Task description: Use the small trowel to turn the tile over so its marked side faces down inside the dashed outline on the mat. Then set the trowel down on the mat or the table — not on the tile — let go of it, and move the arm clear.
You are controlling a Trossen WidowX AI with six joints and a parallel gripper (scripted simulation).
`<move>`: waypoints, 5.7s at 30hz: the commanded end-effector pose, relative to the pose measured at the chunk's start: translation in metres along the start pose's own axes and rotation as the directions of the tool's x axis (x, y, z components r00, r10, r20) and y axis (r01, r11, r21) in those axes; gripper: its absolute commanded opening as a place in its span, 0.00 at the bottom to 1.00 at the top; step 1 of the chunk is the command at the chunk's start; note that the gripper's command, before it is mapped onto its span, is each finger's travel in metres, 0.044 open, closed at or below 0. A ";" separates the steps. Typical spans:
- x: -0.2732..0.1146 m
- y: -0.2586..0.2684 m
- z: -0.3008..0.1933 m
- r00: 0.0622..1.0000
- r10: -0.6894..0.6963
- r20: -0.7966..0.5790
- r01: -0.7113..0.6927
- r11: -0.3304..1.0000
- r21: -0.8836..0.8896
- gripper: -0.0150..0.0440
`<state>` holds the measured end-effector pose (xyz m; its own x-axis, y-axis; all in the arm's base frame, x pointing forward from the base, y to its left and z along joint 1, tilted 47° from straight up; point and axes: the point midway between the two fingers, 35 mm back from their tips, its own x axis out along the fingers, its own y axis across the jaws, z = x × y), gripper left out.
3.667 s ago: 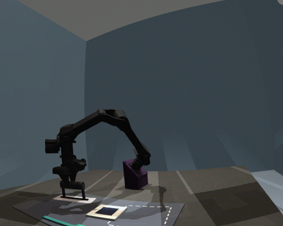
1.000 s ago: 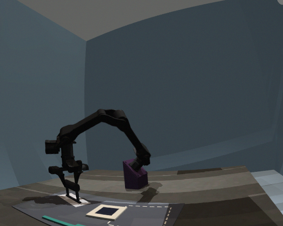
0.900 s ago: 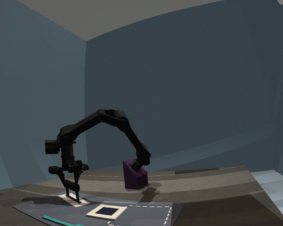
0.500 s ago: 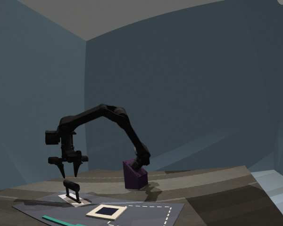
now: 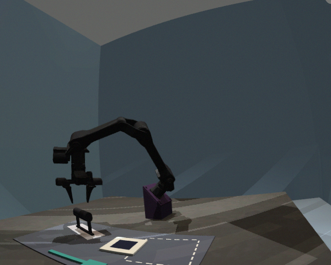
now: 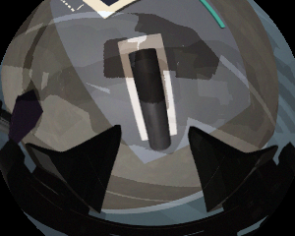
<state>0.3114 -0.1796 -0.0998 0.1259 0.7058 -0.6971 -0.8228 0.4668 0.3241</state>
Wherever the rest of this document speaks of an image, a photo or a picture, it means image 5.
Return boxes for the tan square tile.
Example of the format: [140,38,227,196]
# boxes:
[99,237,148,256]

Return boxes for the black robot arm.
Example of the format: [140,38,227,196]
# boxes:
[53,117,175,199]

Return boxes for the green trowel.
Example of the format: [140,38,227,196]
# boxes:
[48,250,108,265]

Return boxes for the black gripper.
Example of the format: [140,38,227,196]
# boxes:
[55,164,103,203]

